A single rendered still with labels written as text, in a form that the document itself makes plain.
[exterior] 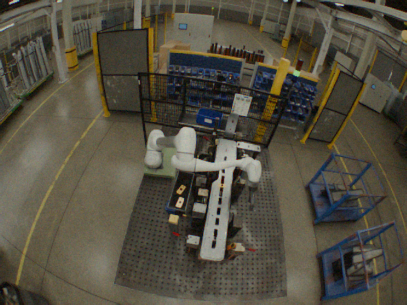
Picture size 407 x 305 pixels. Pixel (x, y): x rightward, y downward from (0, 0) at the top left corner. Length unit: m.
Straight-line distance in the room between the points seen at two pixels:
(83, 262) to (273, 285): 2.30
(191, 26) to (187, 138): 7.02
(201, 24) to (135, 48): 4.87
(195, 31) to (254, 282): 7.98
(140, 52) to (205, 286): 3.50
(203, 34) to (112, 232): 7.44
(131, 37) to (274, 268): 3.87
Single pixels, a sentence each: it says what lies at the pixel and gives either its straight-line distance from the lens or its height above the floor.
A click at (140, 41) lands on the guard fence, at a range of 3.46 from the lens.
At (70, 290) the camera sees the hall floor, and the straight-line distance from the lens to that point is 2.86.
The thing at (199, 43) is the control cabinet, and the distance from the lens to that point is 8.15.
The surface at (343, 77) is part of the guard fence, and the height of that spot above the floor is 1.87.
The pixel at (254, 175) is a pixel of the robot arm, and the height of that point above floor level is 1.35.
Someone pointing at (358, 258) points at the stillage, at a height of 0.59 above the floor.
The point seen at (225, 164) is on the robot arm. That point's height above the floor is 1.34.
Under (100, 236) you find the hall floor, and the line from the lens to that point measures 2.74.
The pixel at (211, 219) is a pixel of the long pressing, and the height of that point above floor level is 1.00.
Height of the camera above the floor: 2.42
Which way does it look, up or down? 46 degrees down
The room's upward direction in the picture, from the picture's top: 9 degrees clockwise
